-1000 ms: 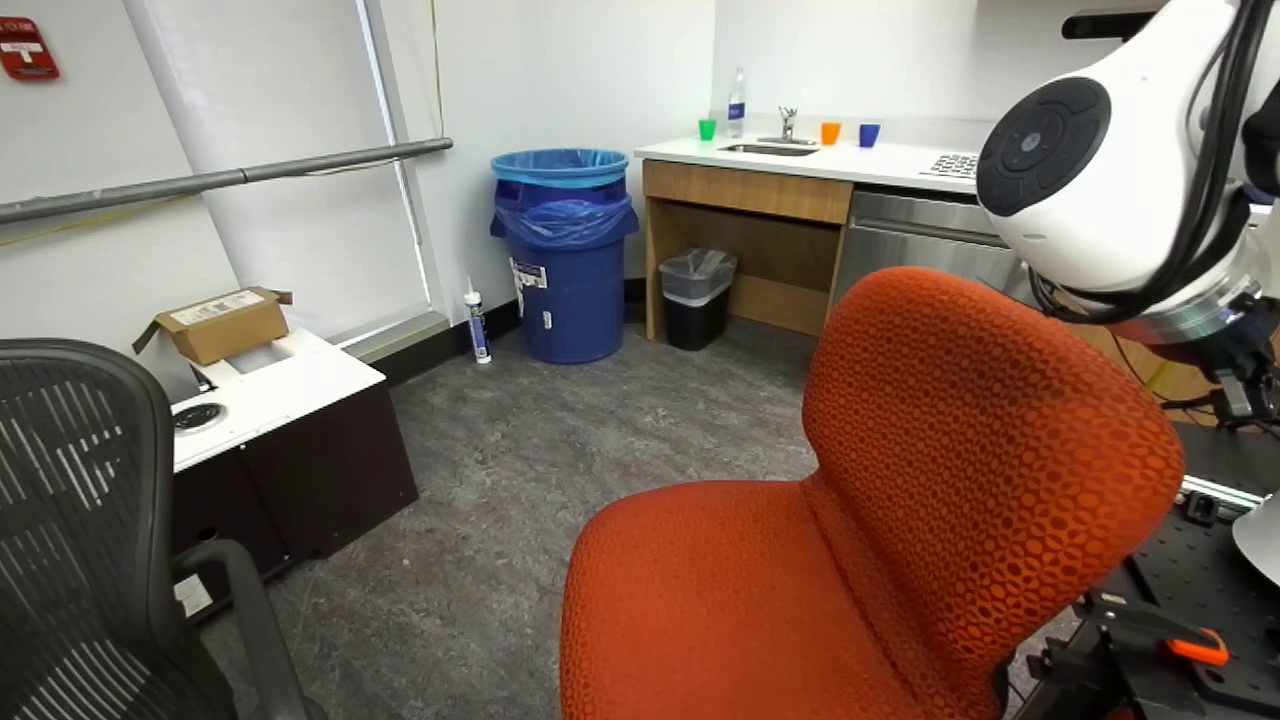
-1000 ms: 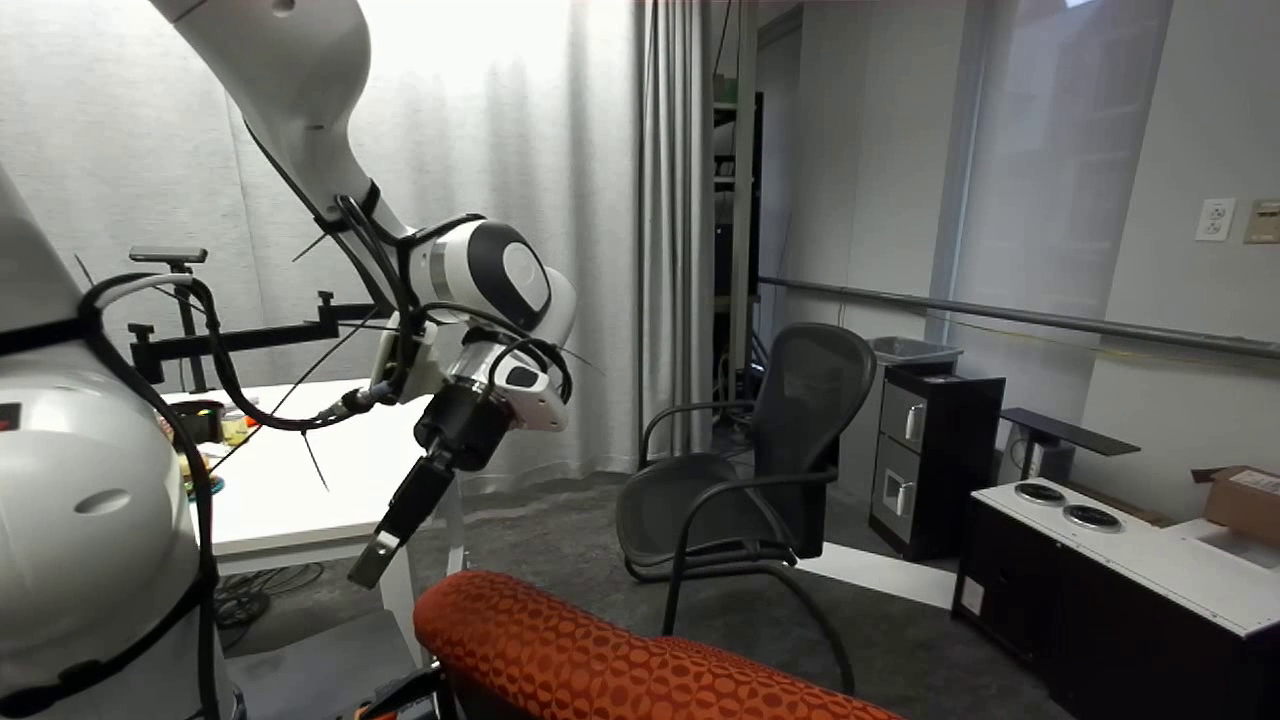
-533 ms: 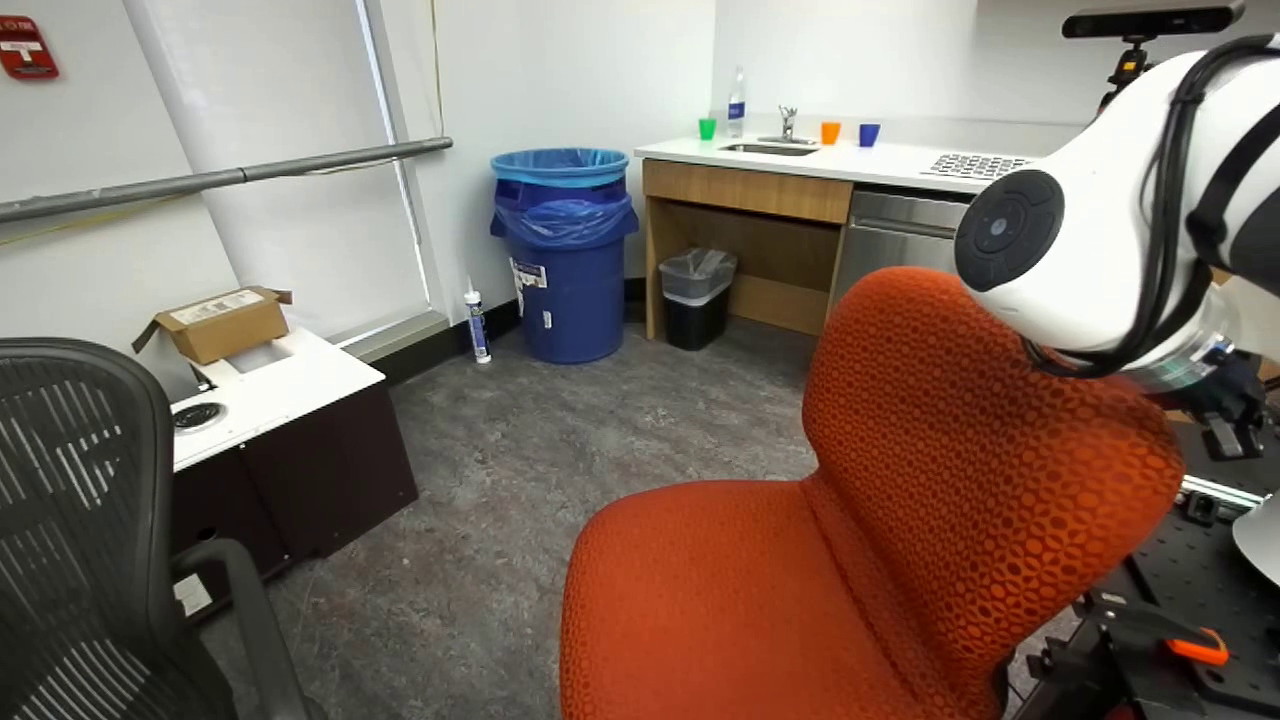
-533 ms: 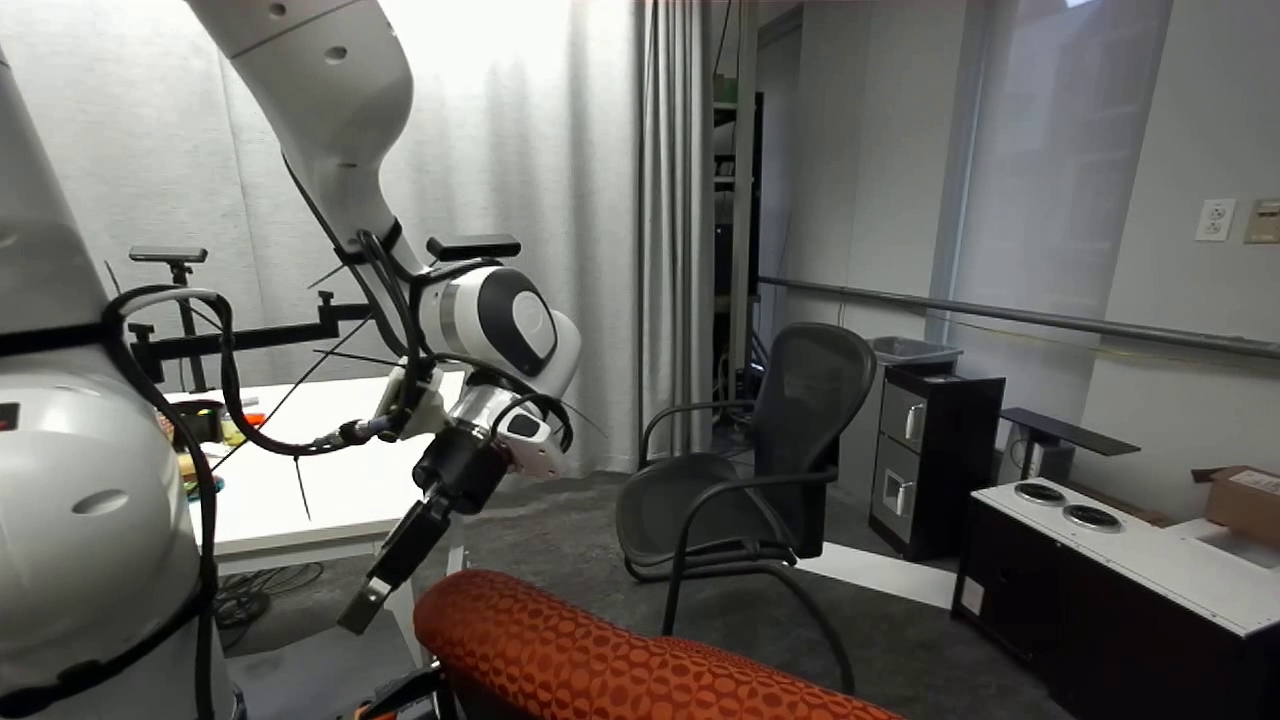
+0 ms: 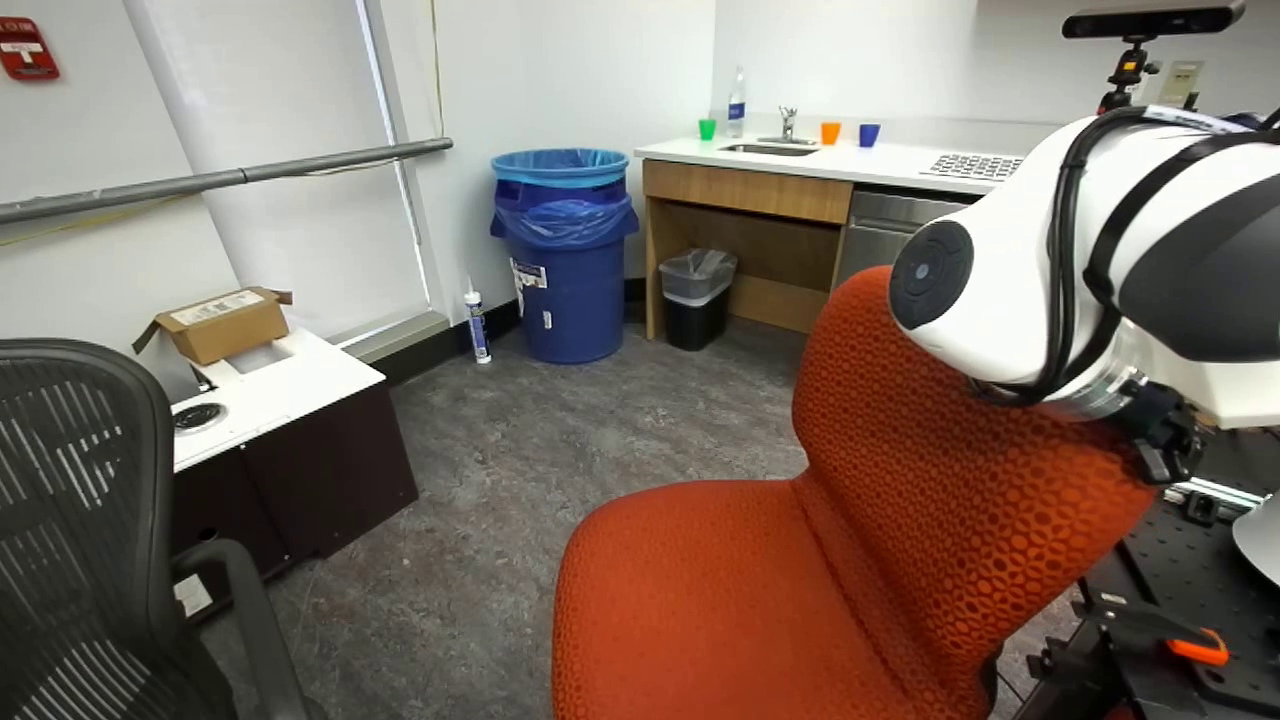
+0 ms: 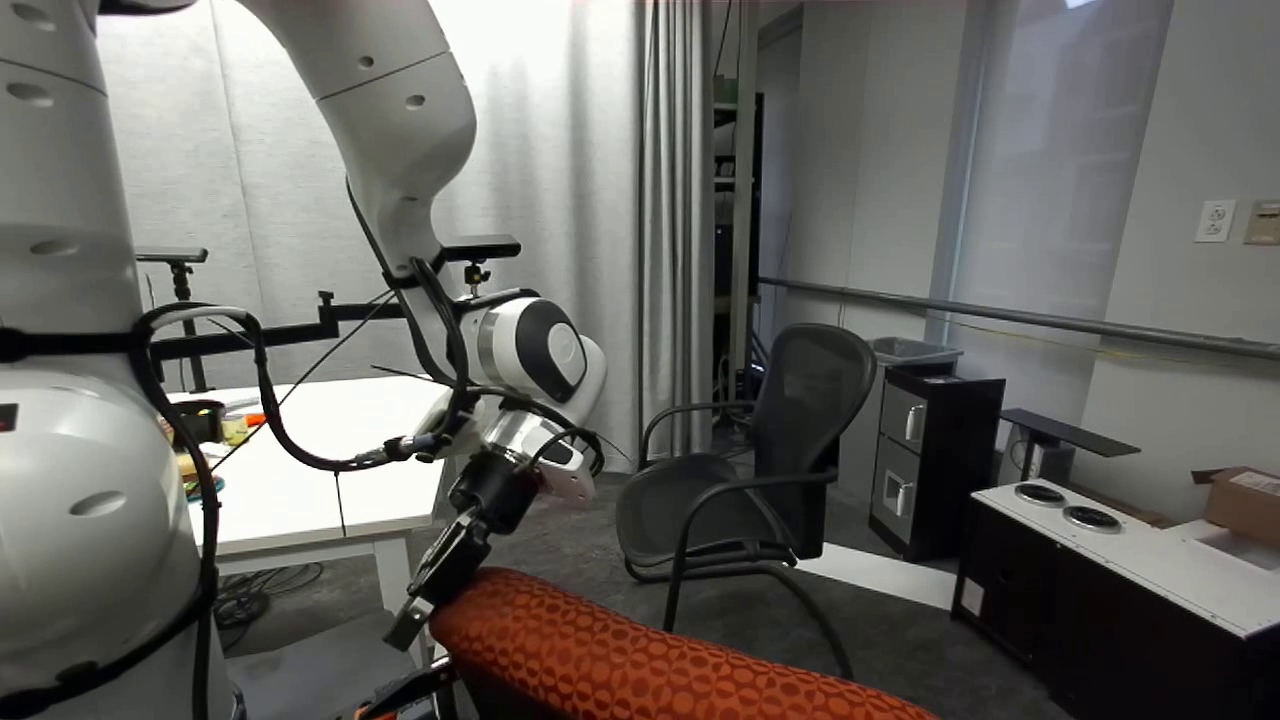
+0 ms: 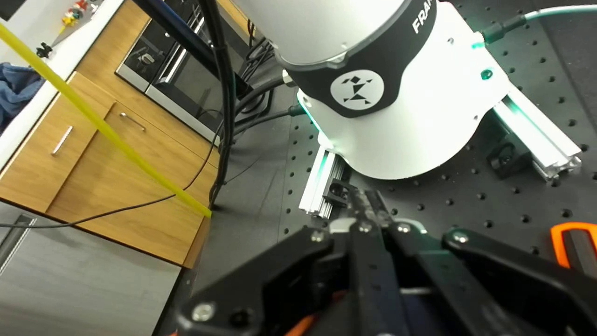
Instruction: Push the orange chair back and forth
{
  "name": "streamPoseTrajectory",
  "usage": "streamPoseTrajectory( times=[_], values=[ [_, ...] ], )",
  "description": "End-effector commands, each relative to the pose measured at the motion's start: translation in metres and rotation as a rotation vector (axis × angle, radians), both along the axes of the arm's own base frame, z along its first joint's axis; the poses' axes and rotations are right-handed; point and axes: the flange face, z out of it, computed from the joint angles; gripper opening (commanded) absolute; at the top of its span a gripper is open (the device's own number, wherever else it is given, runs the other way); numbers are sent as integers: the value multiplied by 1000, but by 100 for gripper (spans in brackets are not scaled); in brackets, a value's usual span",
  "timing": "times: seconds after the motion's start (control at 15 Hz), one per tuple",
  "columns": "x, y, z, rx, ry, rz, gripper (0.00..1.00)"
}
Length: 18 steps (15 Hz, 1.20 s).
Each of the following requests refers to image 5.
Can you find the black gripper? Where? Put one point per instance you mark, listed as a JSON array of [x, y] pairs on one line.
[[1163, 430]]

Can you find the orange fabric chair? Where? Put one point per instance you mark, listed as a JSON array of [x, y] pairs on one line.
[[824, 573]]

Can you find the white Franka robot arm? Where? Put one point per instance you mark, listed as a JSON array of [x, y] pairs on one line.
[[1040, 254]]

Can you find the black mesh office chair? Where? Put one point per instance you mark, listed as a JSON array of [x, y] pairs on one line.
[[81, 535]]

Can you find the black breadboard table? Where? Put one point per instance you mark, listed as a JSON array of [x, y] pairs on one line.
[[1202, 573]]

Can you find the white grid mat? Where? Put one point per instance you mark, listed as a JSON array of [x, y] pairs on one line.
[[970, 167]]

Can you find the stainless steel dishwasher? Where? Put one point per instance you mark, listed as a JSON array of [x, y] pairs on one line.
[[881, 226]]

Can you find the blue cup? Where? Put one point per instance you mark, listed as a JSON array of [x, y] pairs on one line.
[[868, 135]]

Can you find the orange cup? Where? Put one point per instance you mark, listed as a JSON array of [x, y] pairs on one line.
[[829, 135]]

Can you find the wooden counter with white top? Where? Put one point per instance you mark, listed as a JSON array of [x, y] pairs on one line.
[[746, 193]]

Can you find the small black trash bin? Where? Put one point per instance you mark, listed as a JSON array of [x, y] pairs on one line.
[[699, 303]]

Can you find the silver faucet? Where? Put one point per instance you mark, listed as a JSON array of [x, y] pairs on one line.
[[784, 121]]

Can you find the clear water bottle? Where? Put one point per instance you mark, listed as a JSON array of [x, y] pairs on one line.
[[736, 105]]

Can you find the green cup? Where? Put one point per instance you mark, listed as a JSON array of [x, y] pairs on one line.
[[706, 128]]

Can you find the blue trash bin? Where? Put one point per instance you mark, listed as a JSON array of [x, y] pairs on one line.
[[567, 254]]

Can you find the dark cabinet with white top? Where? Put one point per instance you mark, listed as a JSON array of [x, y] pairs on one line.
[[306, 464]]

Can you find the cardboard box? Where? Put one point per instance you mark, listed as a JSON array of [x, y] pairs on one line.
[[220, 327]]

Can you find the silver aluminium rail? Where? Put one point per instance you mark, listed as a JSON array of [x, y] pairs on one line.
[[1214, 499]]

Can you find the white wall outlet plate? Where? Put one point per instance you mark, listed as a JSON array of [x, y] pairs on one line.
[[1178, 80]]

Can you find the black camera on tripod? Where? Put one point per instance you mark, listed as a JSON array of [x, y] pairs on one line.
[[1154, 21]]

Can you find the grey wall rail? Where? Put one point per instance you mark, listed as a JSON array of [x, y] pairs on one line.
[[224, 177]]

